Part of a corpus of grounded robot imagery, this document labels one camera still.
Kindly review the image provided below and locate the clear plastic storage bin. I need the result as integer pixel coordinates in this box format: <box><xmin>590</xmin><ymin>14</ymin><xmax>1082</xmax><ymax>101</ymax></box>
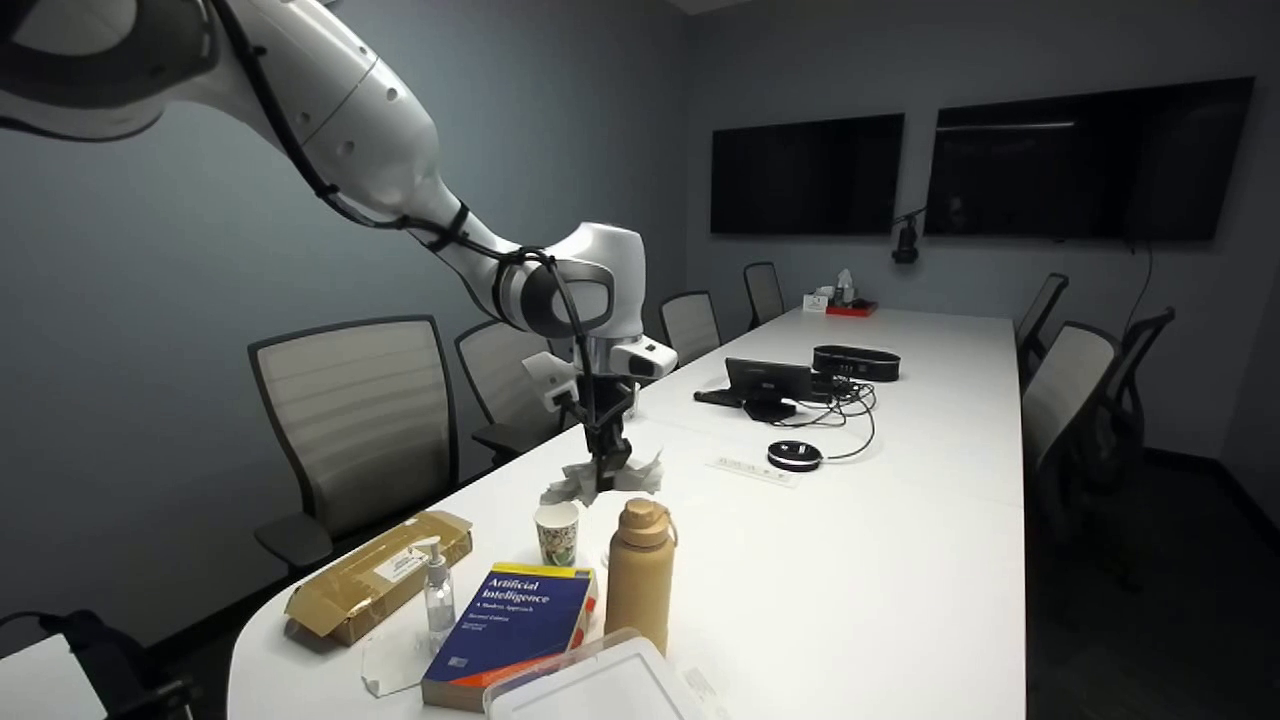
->
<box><xmin>485</xmin><ymin>633</ymin><xmax>707</xmax><ymax>720</ymax></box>

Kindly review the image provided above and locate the right side office chair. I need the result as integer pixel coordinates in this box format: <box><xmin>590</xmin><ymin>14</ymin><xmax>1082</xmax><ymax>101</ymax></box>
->
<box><xmin>1019</xmin><ymin>307</ymin><xmax>1178</xmax><ymax>540</ymax></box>

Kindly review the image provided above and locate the red tray with tissues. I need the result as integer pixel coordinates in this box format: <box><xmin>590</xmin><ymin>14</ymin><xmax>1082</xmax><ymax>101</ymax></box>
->
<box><xmin>799</xmin><ymin>267</ymin><xmax>877</xmax><ymax>316</ymax></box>

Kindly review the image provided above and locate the patterned paper cup near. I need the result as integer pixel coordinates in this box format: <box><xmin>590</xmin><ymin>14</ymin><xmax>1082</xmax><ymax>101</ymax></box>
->
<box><xmin>537</xmin><ymin>501</ymin><xmax>579</xmax><ymax>567</ymax></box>

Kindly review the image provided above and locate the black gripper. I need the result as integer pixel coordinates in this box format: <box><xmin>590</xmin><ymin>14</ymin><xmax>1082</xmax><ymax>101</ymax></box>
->
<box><xmin>579</xmin><ymin>375</ymin><xmax>635</xmax><ymax>473</ymax></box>

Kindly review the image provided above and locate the large grey office chair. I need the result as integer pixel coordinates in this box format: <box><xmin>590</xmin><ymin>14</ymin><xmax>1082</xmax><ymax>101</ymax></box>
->
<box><xmin>249</xmin><ymin>316</ymin><xmax>462</xmax><ymax>571</ymax></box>

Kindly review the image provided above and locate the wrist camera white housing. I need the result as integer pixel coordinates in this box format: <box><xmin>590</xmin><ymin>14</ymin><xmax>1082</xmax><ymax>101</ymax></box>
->
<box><xmin>610</xmin><ymin>336</ymin><xmax>675</xmax><ymax>384</ymax></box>

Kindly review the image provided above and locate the blue yellow book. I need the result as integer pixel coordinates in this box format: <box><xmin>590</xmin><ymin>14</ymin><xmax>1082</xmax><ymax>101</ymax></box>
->
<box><xmin>421</xmin><ymin>563</ymin><xmax>595</xmax><ymax>711</ymax></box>

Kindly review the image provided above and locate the grey mesh office chair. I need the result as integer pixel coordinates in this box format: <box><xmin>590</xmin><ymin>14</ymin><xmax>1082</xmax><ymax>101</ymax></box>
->
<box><xmin>662</xmin><ymin>294</ymin><xmax>719</xmax><ymax>361</ymax></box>

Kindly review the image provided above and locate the black conference speaker bar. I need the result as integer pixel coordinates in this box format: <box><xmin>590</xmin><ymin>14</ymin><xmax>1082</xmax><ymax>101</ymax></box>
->
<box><xmin>811</xmin><ymin>344</ymin><xmax>902</xmax><ymax>380</ymax></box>

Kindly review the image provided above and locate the brown bottle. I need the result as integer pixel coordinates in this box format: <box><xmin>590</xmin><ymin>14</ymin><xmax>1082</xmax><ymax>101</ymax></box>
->
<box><xmin>604</xmin><ymin>498</ymin><xmax>675</xmax><ymax>648</ymax></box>

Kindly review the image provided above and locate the clear sanitizer bottle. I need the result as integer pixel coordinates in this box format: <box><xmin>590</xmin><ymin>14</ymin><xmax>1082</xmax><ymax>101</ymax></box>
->
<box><xmin>425</xmin><ymin>540</ymin><xmax>455</xmax><ymax>640</ymax></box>

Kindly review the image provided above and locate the black tablet console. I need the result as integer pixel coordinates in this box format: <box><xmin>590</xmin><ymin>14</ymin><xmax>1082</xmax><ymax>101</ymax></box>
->
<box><xmin>695</xmin><ymin>361</ymin><xmax>854</xmax><ymax>424</ymax></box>

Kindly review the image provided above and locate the black round puck speaker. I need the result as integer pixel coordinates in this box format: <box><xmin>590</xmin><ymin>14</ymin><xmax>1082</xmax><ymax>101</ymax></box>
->
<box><xmin>769</xmin><ymin>441</ymin><xmax>825</xmax><ymax>473</ymax></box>

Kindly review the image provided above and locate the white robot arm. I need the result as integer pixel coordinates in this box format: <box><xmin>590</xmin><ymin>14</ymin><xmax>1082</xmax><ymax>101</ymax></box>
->
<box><xmin>0</xmin><ymin>0</ymin><xmax>645</xmax><ymax>473</ymax></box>

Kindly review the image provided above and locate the wall mounted black television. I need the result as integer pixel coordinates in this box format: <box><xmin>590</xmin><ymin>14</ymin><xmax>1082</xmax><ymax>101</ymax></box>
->
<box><xmin>925</xmin><ymin>78</ymin><xmax>1256</xmax><ymax>244</ymax></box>

